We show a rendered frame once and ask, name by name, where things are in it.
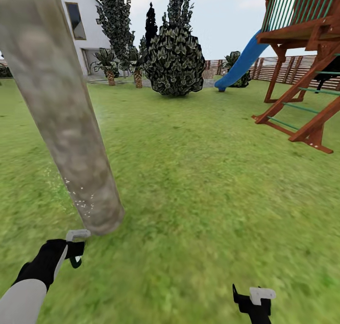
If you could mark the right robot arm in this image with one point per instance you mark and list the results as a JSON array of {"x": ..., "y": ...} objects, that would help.
[{"x": 258, "y": 304}]

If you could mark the garden chair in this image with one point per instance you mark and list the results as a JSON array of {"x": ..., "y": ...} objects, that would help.
[{"x": 209, "y": 74}]

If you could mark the pesticide atomizer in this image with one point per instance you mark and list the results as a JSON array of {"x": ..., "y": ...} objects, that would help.
[{"x": 75, "y": 261}]

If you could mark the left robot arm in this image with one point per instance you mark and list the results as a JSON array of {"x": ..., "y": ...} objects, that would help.
[{"x": 22, "y": 303}]

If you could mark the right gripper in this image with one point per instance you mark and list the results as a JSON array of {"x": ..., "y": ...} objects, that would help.
[{"x": 245, "y": 306}]

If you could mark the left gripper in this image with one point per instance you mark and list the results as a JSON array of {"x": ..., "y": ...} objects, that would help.
[{"x": 77, "y": 248}]

